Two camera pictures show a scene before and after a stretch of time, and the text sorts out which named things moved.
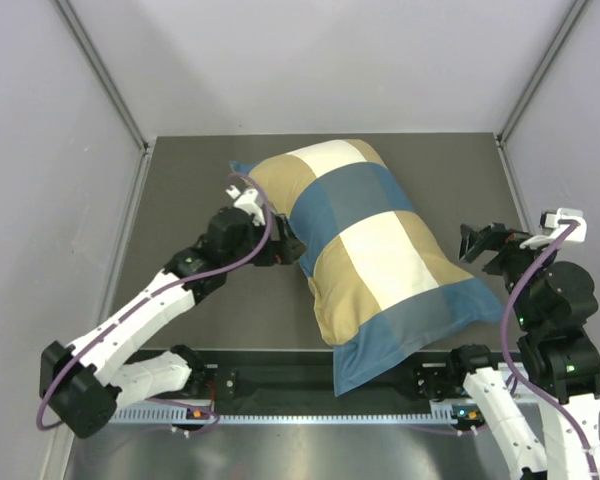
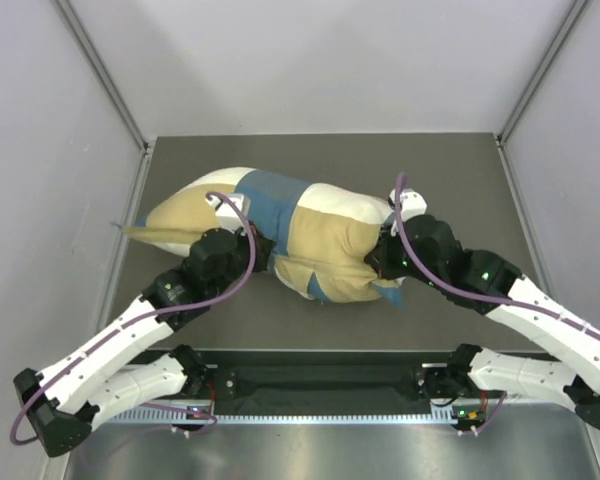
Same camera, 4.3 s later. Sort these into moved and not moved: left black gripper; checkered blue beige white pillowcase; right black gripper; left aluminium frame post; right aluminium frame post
Moved: checkered blue beige white pillowcase; left black gripper; right black gripper
Not moved: right aluminium frame post; left aluminium frame post
